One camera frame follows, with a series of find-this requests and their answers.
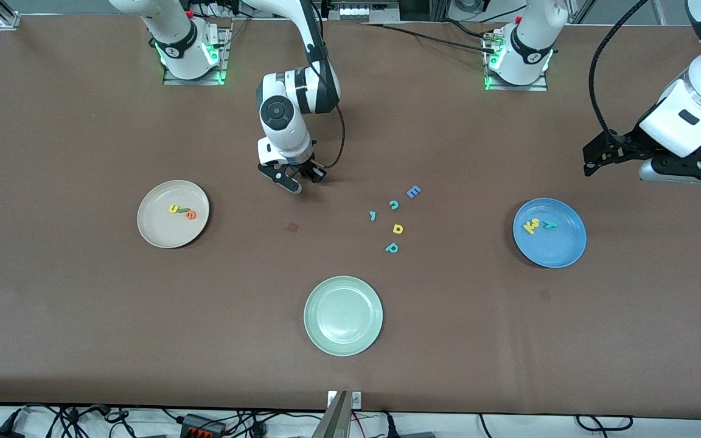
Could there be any blue round plate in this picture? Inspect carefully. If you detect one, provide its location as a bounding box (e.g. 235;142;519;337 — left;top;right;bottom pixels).
512;198;587;269

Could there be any beige brown round plate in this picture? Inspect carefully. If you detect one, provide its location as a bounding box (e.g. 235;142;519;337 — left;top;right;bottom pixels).
137;179;211;249

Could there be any pale green round plate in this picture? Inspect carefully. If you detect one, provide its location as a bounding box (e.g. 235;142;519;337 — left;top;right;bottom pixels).
304;276;384;357

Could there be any silver power strip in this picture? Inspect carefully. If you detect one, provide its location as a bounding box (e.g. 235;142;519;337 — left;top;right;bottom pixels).
326;0;401;24

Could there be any orange black connector block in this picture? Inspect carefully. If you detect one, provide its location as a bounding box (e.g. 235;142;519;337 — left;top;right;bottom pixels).
180;414;228;436

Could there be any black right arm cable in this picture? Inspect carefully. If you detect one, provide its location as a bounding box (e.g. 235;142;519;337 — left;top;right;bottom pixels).
302;0;346;170

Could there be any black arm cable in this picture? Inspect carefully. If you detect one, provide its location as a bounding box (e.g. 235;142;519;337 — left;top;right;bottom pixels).
302;0;346;170
588;0;648;141

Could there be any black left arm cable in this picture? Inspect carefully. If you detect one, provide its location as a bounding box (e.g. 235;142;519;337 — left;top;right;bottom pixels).
588;0;648;141

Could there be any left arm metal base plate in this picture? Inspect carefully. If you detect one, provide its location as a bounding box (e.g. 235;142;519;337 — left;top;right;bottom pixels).
484;27;549;92

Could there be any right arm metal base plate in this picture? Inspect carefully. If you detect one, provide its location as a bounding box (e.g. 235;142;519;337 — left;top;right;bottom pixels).
162;24;232;86

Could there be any thin black table cable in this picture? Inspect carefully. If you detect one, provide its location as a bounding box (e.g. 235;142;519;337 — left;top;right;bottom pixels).
363;22;498;54

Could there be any white pole bracket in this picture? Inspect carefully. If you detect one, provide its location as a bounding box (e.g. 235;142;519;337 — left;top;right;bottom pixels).
327;391;363;409

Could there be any grey metal camera pole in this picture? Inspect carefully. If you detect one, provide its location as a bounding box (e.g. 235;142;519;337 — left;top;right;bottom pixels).
311;391;351;438

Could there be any black looped floor cable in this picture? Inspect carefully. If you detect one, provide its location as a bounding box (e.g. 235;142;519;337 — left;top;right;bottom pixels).
575;414;635;431

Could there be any aluminium corner post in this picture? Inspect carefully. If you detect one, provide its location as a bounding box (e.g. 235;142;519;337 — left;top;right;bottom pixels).
0;0;21;31

